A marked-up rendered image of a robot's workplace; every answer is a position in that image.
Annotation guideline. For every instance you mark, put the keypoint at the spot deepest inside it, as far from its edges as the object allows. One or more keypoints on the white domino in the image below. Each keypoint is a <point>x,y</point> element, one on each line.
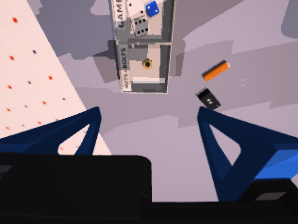
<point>138,17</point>

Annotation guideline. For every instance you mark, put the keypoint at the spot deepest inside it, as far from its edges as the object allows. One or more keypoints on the black 9v battery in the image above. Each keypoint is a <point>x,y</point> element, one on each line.
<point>208,99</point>

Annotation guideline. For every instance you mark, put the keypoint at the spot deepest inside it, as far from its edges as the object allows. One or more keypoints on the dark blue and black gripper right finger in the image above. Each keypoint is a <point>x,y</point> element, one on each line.
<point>265,154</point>

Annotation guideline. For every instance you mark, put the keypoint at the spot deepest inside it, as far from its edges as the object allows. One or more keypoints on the grey rack of labelled bins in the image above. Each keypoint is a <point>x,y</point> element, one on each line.
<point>155,46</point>

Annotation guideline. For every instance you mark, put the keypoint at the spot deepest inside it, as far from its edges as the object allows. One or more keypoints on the brass hex nut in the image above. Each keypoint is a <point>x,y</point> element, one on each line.
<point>147,63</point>

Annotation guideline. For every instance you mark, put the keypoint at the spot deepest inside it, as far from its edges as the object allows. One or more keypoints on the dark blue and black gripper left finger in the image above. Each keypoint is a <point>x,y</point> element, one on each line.
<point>47,138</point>

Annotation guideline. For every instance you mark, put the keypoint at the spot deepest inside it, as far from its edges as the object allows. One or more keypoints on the orange cylinder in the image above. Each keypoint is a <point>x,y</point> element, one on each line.
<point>217,70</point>

